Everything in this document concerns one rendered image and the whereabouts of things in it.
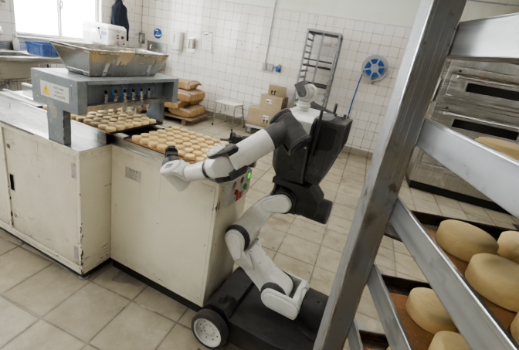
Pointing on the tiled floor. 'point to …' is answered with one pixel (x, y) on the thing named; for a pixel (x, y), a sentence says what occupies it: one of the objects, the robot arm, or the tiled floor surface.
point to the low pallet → (178, 116)
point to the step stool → (230, 111)
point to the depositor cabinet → (55, 192)
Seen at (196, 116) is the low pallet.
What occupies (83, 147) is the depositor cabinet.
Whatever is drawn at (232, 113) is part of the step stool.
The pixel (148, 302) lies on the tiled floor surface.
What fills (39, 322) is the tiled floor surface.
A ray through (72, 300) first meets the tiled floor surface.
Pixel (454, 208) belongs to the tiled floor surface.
